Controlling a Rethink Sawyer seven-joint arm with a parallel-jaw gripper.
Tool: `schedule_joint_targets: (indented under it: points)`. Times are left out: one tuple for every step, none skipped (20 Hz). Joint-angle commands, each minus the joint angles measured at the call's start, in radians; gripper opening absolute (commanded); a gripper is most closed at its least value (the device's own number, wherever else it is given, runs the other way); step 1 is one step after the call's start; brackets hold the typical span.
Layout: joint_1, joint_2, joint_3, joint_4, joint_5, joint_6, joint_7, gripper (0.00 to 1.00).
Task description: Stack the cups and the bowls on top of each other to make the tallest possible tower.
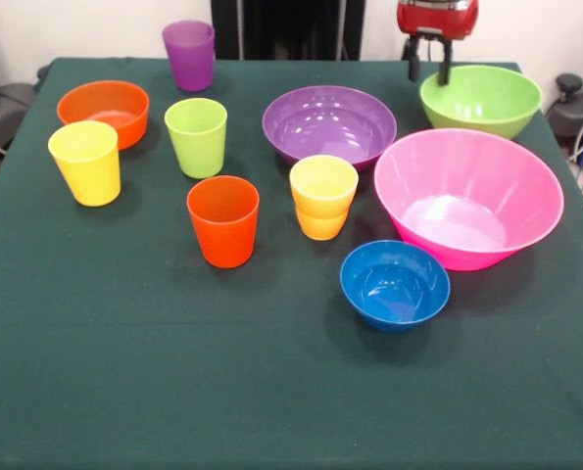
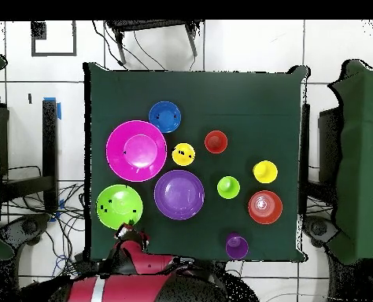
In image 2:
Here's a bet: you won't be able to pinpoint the large magenta plastic bowl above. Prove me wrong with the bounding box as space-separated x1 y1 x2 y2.
105 120 168 182

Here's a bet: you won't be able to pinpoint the black metal stool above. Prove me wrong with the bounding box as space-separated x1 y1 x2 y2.
105 20 203 65

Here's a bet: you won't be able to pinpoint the green plastic cup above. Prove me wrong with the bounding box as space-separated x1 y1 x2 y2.
216 175 242 200

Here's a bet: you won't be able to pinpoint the blue tape strip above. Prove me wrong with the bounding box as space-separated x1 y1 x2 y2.
43 96 62 120

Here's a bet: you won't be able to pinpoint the dark green tablecloth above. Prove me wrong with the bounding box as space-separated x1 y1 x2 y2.
83 61 310 263

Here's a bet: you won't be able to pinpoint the green plastic bowl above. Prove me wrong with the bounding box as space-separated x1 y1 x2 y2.
95 183 144 230

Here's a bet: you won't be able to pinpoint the black upright stand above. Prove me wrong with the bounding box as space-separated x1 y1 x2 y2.
0 98 59 215

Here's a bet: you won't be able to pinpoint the blue plastic bowl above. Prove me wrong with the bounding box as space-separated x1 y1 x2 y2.
148 101 182 134

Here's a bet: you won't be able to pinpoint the red plastic cup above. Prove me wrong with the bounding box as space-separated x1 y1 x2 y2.
204 130 229 155

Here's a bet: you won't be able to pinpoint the black box beside table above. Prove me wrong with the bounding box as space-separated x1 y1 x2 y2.
317 106 341 186

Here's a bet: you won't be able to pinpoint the purple plastic bowl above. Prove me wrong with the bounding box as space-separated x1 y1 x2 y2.
153 169 205 221

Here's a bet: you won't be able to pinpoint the purple plastic cup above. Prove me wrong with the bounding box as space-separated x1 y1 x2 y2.
225 232 249 261

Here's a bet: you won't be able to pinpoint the red plastic bowl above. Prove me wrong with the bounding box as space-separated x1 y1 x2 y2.
247 190 284 226

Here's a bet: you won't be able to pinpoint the tangled black floor cables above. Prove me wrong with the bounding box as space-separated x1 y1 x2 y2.
0 164 90 278

